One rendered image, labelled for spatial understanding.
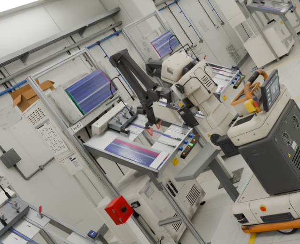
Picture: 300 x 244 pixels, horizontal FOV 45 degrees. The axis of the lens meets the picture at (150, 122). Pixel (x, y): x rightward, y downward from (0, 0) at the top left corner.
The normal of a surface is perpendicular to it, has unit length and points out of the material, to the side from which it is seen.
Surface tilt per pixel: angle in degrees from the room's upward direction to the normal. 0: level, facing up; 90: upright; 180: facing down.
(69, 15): 90
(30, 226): 46
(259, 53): 90
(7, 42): 90
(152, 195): 90
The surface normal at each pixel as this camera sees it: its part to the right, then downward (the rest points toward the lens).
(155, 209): 0.67, -0.36
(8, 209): 0.09, -0.82
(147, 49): -0.47, 0.47
